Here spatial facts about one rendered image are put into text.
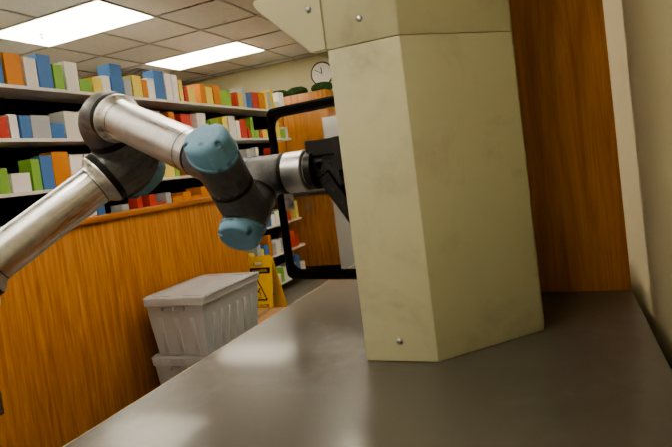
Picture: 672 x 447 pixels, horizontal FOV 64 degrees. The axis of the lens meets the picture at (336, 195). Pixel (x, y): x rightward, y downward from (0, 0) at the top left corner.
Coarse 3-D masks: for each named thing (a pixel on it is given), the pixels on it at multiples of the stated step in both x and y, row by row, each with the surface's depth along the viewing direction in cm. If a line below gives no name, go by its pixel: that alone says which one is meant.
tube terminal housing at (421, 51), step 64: (384, 0) 76; (448, 0) 79; (384, 64) 77; (448, 64) 79; (512, 64) 83; (384, 128) 78; (448, 128) 79; (512, 128) 83; (384, 192) 79; (448, 192) 79; (512, 192) 83; (384, 256) 80; (448, 256) 79; (512, 256) 83; (384, 320) 81; (448, 320) 79; (512, 320) 83
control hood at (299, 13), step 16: (256, 0) 84; (272, 0) 83; (288, 0) 82; (304, 0) 81; (320, 0) 80; (272, 16) 83; (288, 16) 82; (304, 16) 81; (320, 16) 80; (288, 32) 82; (304, 32) 81; (320, 32) 80; (320, 48) 80
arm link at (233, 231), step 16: (256, 192) 90; (272, 192) 96; (224, 208) 88; (240, 208) 88; (256, 208) 90; (272, 208) 96; (224, 224) 89; (240, 224) 88; (256, 224) 90; (224, 240) 91; (240, 240) 91; (256, 240) 90
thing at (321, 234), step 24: (288, 120) 123; (312, 120) 119; (336, 120) 116; (288, 144) 123; (312, 192) 121; (288, 216) 126; (312, 216) 122; (336, 216) 119; (312, 240) 123; (336, 240) 119; (312, 264) 124; (336, 264) 120
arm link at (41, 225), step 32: (96, 160) 110; (128, 160) 112; (64, 192) 108; (96, 192) 110; (128, 192) 115; (32, 224) 105; (64, 224) 108; (0, 256) 102; (32, 256) 106; (0, 288) 102
